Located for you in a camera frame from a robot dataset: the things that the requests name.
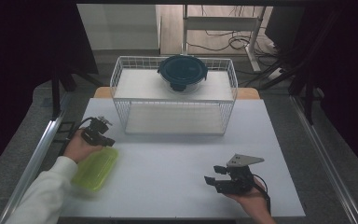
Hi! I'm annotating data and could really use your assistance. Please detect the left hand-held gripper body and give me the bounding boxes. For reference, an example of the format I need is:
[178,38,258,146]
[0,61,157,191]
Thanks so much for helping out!
[80,116,114,147]

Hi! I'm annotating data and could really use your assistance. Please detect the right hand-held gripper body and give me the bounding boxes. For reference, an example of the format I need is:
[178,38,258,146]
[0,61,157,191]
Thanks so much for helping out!
[224,153,266,196]

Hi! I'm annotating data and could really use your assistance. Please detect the green plastic food container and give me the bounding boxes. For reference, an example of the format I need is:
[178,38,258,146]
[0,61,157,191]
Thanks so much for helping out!
[71,146,120,192]

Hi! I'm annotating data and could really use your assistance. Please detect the white wire shelf rack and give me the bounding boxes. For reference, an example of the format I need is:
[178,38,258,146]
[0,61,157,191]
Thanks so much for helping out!
[109,55,240,136]

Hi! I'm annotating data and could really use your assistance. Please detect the round dark blue food container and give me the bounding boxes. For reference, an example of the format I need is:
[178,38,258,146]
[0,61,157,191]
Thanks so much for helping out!
[157,54,210,94]

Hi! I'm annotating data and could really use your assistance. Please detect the person's left hand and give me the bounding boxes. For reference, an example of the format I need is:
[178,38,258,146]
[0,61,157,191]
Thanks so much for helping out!
[62,128,104,164]

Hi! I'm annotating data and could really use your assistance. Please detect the person's right hand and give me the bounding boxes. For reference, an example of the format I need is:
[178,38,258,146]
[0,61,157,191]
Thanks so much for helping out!
[223,176,270,217]

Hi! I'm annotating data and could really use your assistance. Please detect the wooden table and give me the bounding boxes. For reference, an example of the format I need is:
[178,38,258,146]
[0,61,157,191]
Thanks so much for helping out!
[92,86,261,101]

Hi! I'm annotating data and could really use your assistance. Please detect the black stand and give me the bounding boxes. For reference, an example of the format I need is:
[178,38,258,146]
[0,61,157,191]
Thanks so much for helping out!
[259,8,346,125]
[49,60,104,121]

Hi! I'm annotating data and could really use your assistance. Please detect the dark curtain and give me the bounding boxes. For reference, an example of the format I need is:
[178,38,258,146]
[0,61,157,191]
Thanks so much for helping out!
[0,0,100,183]
[264,0,358,175]

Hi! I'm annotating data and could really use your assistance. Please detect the white cabinet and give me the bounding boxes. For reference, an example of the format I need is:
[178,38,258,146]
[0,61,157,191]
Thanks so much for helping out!
[76,3,161,51]

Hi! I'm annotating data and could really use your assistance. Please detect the left hand-held gripper cable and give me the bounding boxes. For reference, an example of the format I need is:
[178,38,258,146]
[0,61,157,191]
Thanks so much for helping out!
[58,117,95,157]

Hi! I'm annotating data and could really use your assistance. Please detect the hand-held gripper cable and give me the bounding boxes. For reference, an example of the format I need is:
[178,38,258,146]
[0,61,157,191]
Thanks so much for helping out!
[58,117,95,157]
[253,173,272,217]

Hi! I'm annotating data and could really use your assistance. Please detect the right hand-held gripper cable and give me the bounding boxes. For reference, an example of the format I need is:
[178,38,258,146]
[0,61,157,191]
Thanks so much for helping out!
[253,173,272,217]

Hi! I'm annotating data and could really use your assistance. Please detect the aluminium rail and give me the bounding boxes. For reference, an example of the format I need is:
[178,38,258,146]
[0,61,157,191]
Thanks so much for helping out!
[290,94,358,224]
[0,92,67,224]

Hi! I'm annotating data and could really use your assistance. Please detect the black floor cables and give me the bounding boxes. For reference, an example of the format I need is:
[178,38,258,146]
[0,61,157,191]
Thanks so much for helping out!
[186,5,282,57]

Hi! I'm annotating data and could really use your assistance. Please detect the white desk frame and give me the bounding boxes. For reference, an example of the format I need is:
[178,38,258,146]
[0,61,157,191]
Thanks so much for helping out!
[181,4,267,73]

